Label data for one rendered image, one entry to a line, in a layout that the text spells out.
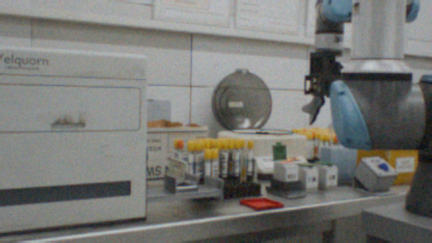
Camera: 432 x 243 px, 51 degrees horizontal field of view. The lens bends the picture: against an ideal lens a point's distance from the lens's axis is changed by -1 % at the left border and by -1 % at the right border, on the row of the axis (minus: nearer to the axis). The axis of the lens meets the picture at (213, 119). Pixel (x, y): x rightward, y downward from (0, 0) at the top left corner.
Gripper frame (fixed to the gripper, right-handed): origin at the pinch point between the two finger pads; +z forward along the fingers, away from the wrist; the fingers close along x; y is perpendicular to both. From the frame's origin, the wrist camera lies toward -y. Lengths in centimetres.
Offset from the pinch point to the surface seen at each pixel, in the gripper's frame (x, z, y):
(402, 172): 10.2, 11.6, -17.1
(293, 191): 7.9, 13.7, 19.9
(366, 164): 12.1, 8.1, 0.0
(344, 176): 2.0, 13.1, -3.5
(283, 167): 5.9, 8.3, 21.3
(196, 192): 9.5, 11.2, 46.7
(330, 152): 1.7, 6.4, 2.0
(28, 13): -50, -30, 68
